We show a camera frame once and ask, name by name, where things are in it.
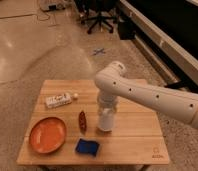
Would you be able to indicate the white tube with cap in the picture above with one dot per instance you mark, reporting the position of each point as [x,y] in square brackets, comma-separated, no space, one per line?
[60,100]

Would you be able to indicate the grey device on floor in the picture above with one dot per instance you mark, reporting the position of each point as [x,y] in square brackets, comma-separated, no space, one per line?
[50,5]

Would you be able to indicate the white ceramic cup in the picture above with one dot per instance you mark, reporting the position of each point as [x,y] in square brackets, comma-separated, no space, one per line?
[106,119]

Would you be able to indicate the brown oblong snack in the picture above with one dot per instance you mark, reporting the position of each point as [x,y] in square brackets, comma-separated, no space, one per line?
[82,122]

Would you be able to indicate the black office chair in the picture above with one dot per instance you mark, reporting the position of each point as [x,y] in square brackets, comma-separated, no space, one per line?
[93,9]

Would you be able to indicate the blue sponge cloth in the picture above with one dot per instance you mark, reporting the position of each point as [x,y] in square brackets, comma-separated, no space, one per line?
[87,147]

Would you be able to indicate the wooden table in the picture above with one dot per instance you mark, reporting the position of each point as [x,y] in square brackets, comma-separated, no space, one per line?
[136,137]

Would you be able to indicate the orange plate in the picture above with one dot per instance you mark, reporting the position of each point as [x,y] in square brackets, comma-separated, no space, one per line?
[47,135]

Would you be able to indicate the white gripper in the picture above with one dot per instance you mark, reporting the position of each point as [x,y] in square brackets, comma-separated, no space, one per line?
[107,107]

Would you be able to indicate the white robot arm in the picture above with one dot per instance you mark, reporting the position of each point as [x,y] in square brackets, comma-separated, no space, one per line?
[180,105]

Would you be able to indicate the black box on floor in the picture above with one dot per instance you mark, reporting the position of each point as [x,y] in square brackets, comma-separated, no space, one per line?
[126,30]

